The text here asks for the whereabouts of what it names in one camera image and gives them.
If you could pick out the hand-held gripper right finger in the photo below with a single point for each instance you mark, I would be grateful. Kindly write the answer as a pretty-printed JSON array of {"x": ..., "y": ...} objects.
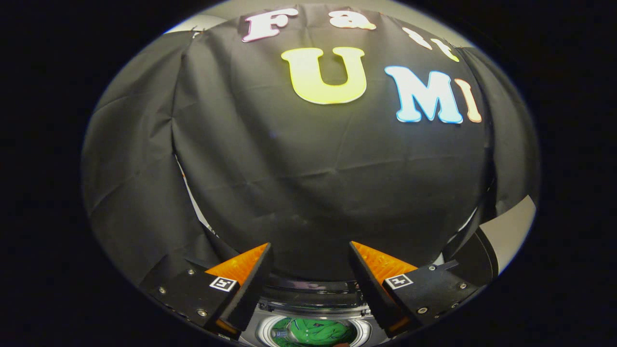
[{"x": 371, "y": 284}]

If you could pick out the black backdrop cloth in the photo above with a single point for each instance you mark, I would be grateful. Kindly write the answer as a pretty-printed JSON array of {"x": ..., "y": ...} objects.
[{"x": 313, "y": 193}]

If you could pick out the green polo shirt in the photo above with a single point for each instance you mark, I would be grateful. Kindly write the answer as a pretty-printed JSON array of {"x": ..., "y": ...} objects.
[{"x": 318, "y": 332}]

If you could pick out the dark washing machine lid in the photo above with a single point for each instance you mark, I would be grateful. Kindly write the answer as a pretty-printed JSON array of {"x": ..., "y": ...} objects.
[{"x": 313, "y": 294}]

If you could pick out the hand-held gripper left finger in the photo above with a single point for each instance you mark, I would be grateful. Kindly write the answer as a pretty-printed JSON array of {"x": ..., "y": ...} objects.
[{"x": 250, "y": 284}]

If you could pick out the grey washing machine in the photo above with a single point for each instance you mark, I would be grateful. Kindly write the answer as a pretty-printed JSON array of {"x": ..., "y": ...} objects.
[{"x": 264, "y": 332}]

